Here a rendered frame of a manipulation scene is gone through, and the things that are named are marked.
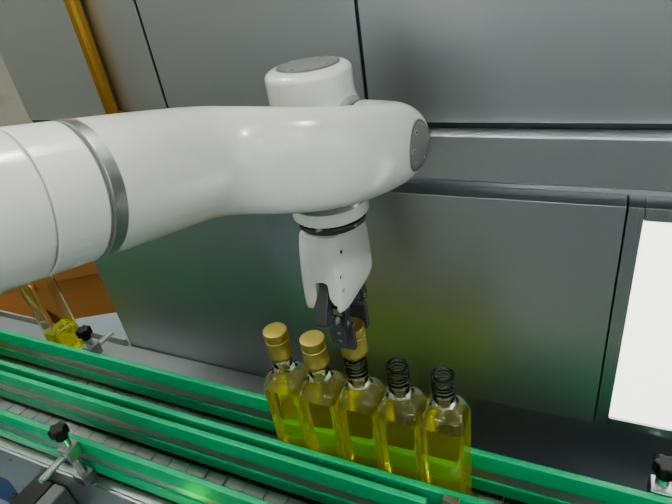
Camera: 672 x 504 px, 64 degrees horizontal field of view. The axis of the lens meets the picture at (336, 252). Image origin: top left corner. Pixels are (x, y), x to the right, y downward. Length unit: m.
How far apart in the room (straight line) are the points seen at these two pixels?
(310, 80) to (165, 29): 0.36
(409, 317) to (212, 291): 0.39
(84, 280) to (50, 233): 2.77
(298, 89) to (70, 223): 0.25
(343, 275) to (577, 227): 0.27
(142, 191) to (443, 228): 0.43
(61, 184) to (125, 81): 0.58
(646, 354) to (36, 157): 0.68
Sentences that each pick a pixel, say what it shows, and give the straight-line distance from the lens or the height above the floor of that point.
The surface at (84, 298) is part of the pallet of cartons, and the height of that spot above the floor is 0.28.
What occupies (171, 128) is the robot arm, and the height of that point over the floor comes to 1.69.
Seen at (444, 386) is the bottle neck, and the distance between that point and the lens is 0.68.
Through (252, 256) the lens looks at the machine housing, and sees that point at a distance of 0.91.
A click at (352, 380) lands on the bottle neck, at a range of 0.73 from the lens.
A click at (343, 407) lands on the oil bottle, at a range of 0.75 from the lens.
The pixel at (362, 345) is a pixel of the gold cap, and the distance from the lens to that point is 0.69.
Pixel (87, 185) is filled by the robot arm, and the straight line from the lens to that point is 0.34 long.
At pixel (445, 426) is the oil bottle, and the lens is 0.71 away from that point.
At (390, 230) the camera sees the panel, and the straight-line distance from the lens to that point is 0.72.
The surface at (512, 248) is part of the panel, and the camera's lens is 0.69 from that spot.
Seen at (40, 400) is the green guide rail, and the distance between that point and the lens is 1.24.
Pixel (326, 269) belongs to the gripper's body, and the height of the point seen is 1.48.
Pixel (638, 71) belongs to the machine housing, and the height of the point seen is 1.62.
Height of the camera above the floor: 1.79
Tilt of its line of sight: 31 degrees down
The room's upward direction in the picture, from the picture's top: 9 degrees counter-clockwise
